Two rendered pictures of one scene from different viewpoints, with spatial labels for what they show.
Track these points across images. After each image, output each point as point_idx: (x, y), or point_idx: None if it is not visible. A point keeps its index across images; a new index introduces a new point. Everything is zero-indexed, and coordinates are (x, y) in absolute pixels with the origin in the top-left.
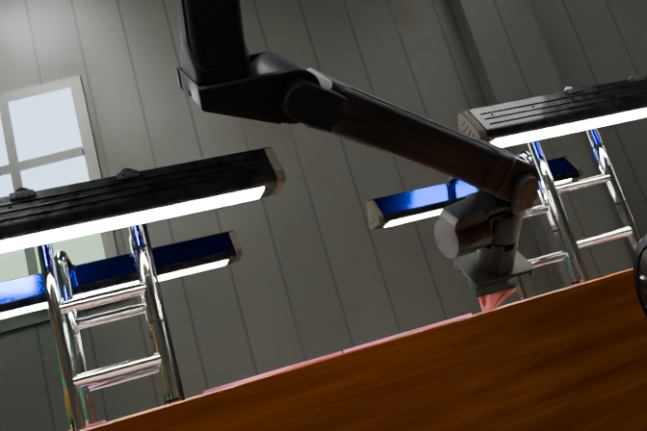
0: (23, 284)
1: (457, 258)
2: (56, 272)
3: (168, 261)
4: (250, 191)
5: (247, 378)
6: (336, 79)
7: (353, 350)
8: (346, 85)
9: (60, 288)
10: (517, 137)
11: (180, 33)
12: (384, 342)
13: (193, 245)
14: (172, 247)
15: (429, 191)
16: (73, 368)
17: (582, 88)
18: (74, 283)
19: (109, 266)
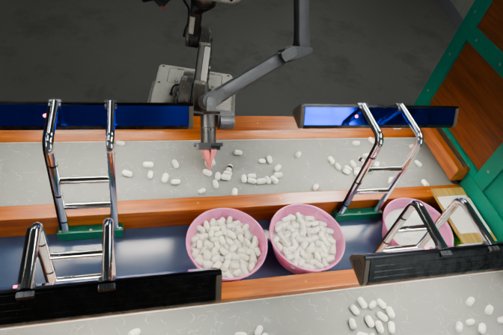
0: None
1: (221, 142)
2: (406, 156)
3: (410, 249)
4: None
5: (315, 206)
6: (271, 55)
7: (265, 194)
8: (269, 56)
9: (403, 162)
10: None
11: (309, 38)
12: (263, 116)
13: (395, 251)
14: (413, 250)
15: (142, 275)
16: (388, 185)
17: (102, 102)
18: (473, 243)
19: (456, 245)
